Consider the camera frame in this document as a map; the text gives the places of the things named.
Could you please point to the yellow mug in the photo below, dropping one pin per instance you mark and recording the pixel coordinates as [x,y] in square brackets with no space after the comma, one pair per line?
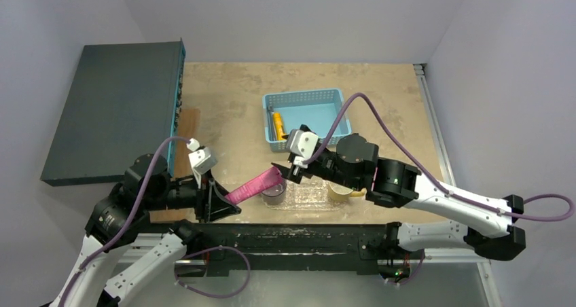
[340,193]

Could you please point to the pink toothpaste tube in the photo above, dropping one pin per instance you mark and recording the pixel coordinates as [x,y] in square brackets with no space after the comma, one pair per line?
[256,186]

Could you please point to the yellow toothpaste tube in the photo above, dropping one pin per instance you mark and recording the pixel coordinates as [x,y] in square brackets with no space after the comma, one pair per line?
[279,126]

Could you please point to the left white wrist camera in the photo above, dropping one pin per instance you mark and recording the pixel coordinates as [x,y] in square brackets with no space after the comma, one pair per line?
[201,158]

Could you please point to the clear textured oval tray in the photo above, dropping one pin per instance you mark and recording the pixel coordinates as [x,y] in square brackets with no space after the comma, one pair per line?
[310,195]

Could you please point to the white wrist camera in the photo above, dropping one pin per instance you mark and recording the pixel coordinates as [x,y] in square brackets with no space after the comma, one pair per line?
[301,145]
[201,158]

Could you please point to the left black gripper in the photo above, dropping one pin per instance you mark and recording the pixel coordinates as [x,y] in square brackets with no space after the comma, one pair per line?
[210,201]

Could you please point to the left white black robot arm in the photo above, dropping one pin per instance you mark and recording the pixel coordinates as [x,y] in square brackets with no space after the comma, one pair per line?
[118,219]

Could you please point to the dark grey flat box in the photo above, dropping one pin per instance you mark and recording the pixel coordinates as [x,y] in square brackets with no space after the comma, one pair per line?
[124,101]

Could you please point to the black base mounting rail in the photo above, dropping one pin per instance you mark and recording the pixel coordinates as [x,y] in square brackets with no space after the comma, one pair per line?
[362,249]

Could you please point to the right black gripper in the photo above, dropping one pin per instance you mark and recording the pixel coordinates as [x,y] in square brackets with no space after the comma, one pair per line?
[298,170]

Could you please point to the grey toothbrush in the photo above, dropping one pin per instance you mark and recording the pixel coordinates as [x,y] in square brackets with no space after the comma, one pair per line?
[271,123]

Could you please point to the light blue perforated basket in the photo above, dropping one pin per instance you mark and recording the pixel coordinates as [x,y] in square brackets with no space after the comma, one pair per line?
[317,109]

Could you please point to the purple translucent mug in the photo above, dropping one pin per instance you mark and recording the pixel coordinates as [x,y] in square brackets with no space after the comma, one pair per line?
[273,194]

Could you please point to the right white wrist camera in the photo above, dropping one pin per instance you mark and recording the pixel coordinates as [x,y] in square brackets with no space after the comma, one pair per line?
[301,145]

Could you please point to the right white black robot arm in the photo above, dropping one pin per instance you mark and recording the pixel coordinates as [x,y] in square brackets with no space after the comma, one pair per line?
[478,223]

